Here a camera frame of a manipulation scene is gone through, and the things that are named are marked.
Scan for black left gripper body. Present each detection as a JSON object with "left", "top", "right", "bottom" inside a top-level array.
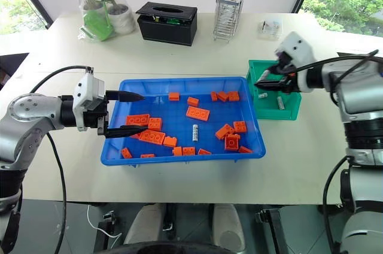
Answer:
[{"left": 83, "top": 90, "right": 110, "bottom": 138}]

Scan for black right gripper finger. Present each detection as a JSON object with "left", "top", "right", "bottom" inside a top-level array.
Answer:
[
  {"left": 258, "top": 66, "right": 281, "bottom": 83},
  {"left": 254, "top": 80, "right": 288, "bottom": 90}
]

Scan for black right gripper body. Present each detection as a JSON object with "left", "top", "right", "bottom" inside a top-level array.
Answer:
[{"left": 272, "top": 56, "right": 300, "bottom": 93}]

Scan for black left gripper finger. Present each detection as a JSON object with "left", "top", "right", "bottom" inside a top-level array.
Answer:
[
  {"left": 104, "top": 125, "right": 150, "bottom": 140},
  {"left": 105, "top": 89, "right": 147, "bottom": 104}
]

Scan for green plastic bin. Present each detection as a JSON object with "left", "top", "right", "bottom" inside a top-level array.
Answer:
[{"left": 245, "top": 59, "right": 302, "bottom": 120}]

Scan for blue plastic bin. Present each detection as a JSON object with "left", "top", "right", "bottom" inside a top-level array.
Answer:
[{"left": 101, "top": 76, "right": 267, "bottom": 167}]

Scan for large orange toy brick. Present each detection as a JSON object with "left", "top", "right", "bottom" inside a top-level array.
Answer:
[
  {"left": 138, "top": 129, "right": 166, "bottom": 146},
  {"left": 125, "top": 114, "right": 150, "bottom": 126},
  {"left": 186, "top": 105, "right": 211, "bottom": 122}
]

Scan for green plastic scoop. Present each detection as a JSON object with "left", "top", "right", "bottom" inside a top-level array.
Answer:
[{"left": 79, "top": 7, "right": 115, "bottom": 42}]

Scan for white plant pot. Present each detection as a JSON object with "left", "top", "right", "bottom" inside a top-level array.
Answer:
[
  {"left": 82, "top": 1, "right": 105, "bottom": 17},
  {"left": 107, "top": 4, "right": 135, "bottom": 35}
]

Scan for black tissue box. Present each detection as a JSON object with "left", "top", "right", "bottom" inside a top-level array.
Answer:
[{"left": 135, "top": 1, "right": 198, "bottom": 47}]

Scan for white rounded shape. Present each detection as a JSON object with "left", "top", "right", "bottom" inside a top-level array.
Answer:
[
  {"left": 212, "top": 204, "right": 247, "bottom": 252},
  {"left": 123, "top": 204, "right": 164, "bottom": 246}
]

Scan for dark flat object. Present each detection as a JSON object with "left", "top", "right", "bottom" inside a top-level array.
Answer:
[{"left": 0, "top": 52, "right": 30, "bottom": 87}]

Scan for potted plant in plastic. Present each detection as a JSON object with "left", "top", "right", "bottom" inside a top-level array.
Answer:
[{"left": 58, "top": 0, "right": 136, "bottom": 43}]

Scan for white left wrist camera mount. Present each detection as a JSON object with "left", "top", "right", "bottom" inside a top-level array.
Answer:
[{"left": 73, "top": 68, "right": 106, "bottom": 132}]

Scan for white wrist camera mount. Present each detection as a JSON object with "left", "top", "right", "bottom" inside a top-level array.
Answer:
[
  {"left": 275, "top": 31, "right": 315, "bottom": 93},
  {"left": 73, "top": 68, "right": 106, "bottom": 132}
]

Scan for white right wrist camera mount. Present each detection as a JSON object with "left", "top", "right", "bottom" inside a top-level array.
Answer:
[{"left": 275, "top": 31, "right": 315, "bottom": 93}]

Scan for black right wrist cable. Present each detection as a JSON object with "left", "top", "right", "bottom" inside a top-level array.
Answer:
[{"left": 295, "top": 50, "right": 379, "bottom": 72}]

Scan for silver wire rack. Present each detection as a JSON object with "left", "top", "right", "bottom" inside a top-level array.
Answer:
[{"left": 212, "top": 0, "right": 251, "bottom": 44}]

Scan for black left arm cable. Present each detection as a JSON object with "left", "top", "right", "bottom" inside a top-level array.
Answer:
[{"left": 29, "top": 65, "right": 92, "bottom": 254}]

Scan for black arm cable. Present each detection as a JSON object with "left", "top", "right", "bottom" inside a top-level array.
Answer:
[
  {"left": 29, "top": 65, "right": 92, "bottom": 254},
  {"left": 322, "top": 155, "right": 354, "bottom": 254}
]

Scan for black post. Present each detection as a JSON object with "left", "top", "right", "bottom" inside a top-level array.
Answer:
[{"left": 163, "top": 204, "right": 178, "bottom": 240}]

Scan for black metal bracket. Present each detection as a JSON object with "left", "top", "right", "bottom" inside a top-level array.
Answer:
[
  {"left": 93, "top": 210, "right": 116, "bottom": 253},
  {"left": 255, "top": 208, "right": 290, "bottom": 254}
]

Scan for white thin cable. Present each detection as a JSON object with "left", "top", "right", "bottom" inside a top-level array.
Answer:
[{"left": 86, "top": 204, "right": 121, "bottom": 240}]

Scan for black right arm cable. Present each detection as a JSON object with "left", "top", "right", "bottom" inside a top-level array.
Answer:
[{"left": 322, "top": 155, "right": 354, "bottom": 254}]

